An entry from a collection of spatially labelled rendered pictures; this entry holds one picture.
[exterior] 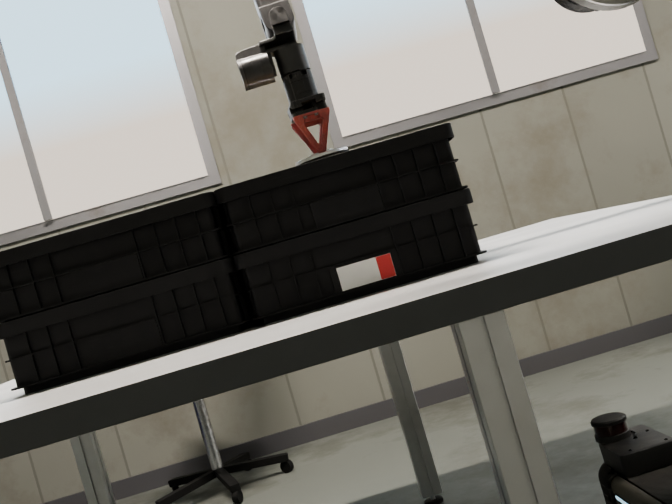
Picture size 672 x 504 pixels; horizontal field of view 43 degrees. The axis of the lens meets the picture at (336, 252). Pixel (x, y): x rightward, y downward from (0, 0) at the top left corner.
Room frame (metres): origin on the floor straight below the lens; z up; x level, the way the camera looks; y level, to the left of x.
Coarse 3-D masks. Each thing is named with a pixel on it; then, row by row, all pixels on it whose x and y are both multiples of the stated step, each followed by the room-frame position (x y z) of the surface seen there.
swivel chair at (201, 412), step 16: (208, 416) 3.40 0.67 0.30; (208, 432) 3.39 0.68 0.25; (208, 448) 3.39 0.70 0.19; (224, 464) 3.45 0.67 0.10; (240, 464) 3.39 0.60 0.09; (256, 464) 3.39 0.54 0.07; (288, 464) 3.40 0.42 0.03; (176, 480) 3.52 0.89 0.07; (192, 480) 3.35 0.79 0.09; (208, 480) 3.35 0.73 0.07; (224, 480) 3.22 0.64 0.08; (176, 496) 3.26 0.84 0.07; (240, 496) 3.16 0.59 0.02
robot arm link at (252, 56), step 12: (276, 12) 1.56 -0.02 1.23; (276, 24) 1.55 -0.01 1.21; (288, 24) 1.56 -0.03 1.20; (276, 36) 1.55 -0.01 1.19; (288, 36) 1.57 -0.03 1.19; (252, 48) 1.57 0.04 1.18; (264, 48) 1.57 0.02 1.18; (240, 60) 1.56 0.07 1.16; (252, 60) 1.55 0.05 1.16; (264, 60) 1.55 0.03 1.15; (240, 72) 1.54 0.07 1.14; (252, 72) 1.54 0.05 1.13; (264, 72) 1.55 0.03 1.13; (252, 84) 1.56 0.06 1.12; (264, 84) 1.57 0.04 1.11
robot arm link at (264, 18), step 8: (256, 0) 1.59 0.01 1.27; (264, 0) 1.59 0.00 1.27; (272, 0) 1.59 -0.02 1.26; (280, 0) 1.58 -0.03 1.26; (256, 8) 1.63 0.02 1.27; (264, 8) 1.58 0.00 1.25; (288, 8) 1.58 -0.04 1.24; (264, 16) 1.57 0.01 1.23; (264, 24) 1.57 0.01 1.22; (264, 32) 1.63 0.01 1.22; (272, 32) 1.57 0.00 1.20; (296, 40) 1.63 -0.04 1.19
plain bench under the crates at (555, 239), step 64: (512, 256) 1.28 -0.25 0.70; (576, 256) 1.00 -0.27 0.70; (640, 256) 1.00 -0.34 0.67; (256, 320) 1.60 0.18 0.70; (320, 320) 1.10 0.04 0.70; (384, 320) 0.99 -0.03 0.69; (448, 320) 0.99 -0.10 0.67; (0, 384) 2.16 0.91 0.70; (64, 384) 1.34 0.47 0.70; (128, 384) 0.97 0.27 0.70; (192, 384) 0.97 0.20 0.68; (512, 384) 1.04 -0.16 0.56; (0, 448) 0.96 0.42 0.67; (512, 448) 1.04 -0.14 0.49
